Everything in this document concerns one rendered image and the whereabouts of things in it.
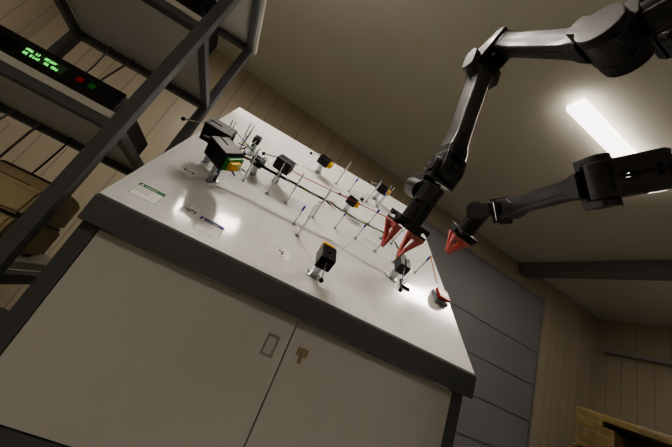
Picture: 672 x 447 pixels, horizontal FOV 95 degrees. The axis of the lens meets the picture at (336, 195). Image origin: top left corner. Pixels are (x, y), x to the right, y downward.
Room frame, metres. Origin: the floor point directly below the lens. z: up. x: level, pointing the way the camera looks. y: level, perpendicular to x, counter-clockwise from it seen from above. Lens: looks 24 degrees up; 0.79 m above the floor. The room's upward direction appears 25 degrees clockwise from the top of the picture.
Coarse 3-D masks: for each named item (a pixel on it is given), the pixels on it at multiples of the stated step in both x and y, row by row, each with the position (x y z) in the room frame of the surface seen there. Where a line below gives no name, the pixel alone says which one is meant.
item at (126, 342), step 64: (128, 256) 0.83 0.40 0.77; (64, 320) 0.82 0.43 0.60; (128, 320) 0.84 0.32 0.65; (192, 320) 0.87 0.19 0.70; (256, 320) 0.90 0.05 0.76; (0, 384) 0.81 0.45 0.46; (64, 384) 0.84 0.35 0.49; (128, 384) 0.86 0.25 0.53; (192, 384) 0.89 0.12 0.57; (256, 384) 0.92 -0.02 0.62
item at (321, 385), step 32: (288, 352) 0.93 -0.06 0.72; (320, 352) 0.95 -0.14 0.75; (352, 352) 0.96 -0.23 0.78; (288, 384) 0.93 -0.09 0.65; (320, 384) 0.95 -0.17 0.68; (352, 384) 0.97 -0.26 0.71; (384, 384) 0.99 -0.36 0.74; (416, 384) 1.01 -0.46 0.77; (256, 416) 0.94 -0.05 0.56; (288, 416) 0.94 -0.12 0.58; (320, 416) 0.96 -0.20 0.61; (352, 416) 0.98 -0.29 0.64; (384, 416) 1.00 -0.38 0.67; (416, 416) 1.02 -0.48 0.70
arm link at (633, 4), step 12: (636, 0) 0.27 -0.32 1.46; (636, 12) 0.27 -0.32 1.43; (636, 24) 0.28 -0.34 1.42; (648, 24) 0.28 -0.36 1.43; (624, 36) 0.29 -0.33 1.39; (636, 36) 0.29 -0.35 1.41; (648, 36) 0.29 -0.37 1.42; (600, 48) 0.32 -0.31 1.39; (612, 48) 0.32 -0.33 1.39; (624, 48) 0.31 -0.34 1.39; (636, 48) 0.31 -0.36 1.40; (600, 60) 0.34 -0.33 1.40; (612, 60) 0.33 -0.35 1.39; (624, 60) 0.32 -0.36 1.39
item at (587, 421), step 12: (576, 408) 1.61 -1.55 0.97; (576, 420) 1.61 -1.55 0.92; (588, 420) 1.56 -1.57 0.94; (600, 420) 1.52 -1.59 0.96; (612, 420) 1.48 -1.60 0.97; (576, 432) 1.61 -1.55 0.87; (588, 432) 1.56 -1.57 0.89; (600, 432) 1.52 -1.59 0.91; (612, 432) 1.48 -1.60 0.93; (624, 432) 1.58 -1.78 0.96; (636, 432) 1.40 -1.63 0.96; (648, 432) 1.36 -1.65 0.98; (576, 444) 1.64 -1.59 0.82; (588, 444) 1.56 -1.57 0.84; (600, 444) 1.52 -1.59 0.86; (612, 444) 1.48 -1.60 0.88; (624, 444) 1.50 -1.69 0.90; (636, 444) 1.63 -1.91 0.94; (648, 444) 1.63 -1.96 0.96; (660, 444) 1.46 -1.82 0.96
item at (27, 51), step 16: (0, 32) 0.69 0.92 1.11; (0, 48) 0.69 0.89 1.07; (16, 48) 0.70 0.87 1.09; (32, 48) 0.70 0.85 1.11; (32, 64) 0.71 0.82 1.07; (48, 64) 0.71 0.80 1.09; (64, 64) 0.72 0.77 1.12; (64, 80) 0.72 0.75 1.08; (80, 80) 0.72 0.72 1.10; (96, 80) 0.73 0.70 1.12; (96, 96) 0.74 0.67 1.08; (112, 96) 0.75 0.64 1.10; (144, 144) 1.04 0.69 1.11
